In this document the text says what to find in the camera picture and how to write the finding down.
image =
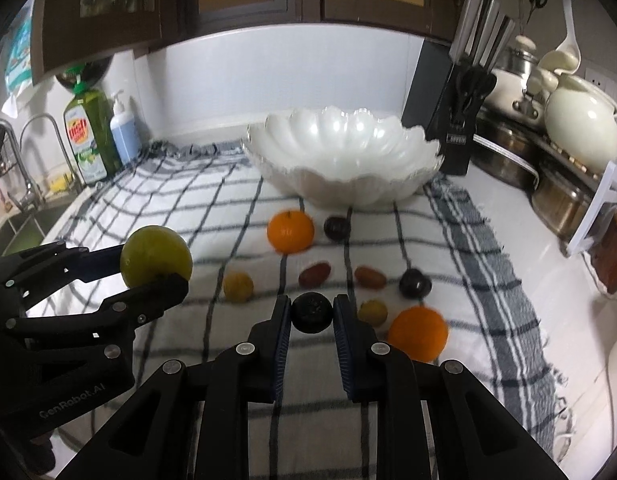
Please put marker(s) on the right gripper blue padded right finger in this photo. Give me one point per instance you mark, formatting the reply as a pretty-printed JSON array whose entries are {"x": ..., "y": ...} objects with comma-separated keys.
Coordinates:
[{"x": 433, "y": 421}]

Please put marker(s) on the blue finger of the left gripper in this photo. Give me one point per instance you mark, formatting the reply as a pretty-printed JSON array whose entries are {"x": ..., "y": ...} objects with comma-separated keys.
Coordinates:
[{"x": 49, "y": 263}]

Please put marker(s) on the white ceramic pot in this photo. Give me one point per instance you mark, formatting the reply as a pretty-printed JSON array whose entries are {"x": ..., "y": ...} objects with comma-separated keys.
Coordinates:
[{"x": 581, "y": 119}]

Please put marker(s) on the yellow sponge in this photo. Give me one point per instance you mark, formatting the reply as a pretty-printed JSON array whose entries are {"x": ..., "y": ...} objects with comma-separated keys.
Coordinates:
[{"x": 61, "y": 184}]

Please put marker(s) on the green dish soap bottle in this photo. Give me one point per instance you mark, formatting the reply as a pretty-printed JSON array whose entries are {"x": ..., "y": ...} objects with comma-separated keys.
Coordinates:
[{"x": 87, "y": 121}]

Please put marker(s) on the hanging plastic bag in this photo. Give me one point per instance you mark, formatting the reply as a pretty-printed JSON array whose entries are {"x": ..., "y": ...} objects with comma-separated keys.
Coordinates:
[{"x": 18, "y": 70}]

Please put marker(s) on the wall power sockets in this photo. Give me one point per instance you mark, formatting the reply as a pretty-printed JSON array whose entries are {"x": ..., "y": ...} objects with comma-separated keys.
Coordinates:
[{"x": 604, "y": 83}]

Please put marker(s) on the white pot rack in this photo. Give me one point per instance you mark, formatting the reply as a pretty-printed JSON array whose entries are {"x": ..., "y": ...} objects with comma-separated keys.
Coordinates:
[{"x": 598, "y": 215}]

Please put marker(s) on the white scalloped bowl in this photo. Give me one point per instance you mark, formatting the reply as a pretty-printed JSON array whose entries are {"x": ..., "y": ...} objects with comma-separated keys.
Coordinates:
[{"x": 332, "y": 158}]

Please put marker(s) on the white ladle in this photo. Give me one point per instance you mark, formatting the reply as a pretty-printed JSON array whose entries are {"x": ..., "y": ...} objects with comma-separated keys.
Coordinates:
[{"x": 566, "y": 58}]

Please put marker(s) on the yellow longan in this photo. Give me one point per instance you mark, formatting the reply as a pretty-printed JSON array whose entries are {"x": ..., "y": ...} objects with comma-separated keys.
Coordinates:
[
  {"x": 373, "y": 312},
  {"x": 238, "y": 287}
]

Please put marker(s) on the orange tangerine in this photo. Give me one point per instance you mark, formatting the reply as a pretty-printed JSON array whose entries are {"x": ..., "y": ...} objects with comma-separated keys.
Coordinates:
[
  {"x": 420, "y": 332},
  {"x": 291, "y": 231}
]

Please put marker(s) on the red date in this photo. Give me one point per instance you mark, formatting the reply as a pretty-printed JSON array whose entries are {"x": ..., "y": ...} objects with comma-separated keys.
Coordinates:
[
  {"x": 370, "y": 278},
  {"x": 315, "y": 275}
]

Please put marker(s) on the steel pan under rack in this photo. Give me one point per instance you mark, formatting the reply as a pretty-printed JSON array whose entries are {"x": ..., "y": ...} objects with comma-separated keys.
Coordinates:
[{"x": 505, "y": 152}]

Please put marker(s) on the steel pot lower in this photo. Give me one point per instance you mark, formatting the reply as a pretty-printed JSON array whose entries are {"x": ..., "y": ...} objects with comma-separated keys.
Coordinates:
[{"x": 560, "y": 201}]

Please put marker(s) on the black knife block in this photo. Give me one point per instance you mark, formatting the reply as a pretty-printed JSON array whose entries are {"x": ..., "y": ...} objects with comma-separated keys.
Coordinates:
[{"x": 451, "y": 83}]

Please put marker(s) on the black white checked cloth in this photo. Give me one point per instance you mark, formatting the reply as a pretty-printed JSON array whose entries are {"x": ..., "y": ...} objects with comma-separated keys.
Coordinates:
[{"x": 219, "y": 203}]

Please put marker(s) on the glass jar brown sauce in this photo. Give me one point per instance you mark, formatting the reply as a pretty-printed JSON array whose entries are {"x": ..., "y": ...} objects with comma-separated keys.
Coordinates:
[{"x": 604, "y": 257}]

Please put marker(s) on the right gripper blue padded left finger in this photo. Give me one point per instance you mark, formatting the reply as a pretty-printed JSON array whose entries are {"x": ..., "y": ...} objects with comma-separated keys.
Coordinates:
[{"x": 192, "y": 421}]

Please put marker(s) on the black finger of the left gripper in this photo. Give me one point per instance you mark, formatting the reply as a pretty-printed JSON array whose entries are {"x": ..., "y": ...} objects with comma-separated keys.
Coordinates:
[{"x": 143, "y": 294}]

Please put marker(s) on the dark plum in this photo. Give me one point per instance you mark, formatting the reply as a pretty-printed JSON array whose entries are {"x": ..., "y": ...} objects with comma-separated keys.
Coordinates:
[
  {"x": 414, "y": 284},
  {"x": 337, "y": 228}
]

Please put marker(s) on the white lidded steel pot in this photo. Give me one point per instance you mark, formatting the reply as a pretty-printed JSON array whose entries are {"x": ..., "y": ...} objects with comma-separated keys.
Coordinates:
[{"x": 509, "y": 98}]

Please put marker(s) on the steel faucet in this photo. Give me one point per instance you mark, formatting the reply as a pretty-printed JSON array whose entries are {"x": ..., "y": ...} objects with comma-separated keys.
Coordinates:
[{"x": 46, "y": 153}]

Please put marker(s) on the dark grape front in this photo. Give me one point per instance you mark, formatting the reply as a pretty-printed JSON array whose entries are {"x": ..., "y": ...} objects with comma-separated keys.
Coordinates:
[{"x": 311, "y": 313}]

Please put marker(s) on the green apple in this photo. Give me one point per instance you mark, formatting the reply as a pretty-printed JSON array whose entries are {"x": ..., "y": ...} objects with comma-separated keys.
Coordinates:
[{"x": 152, "y": 251}]

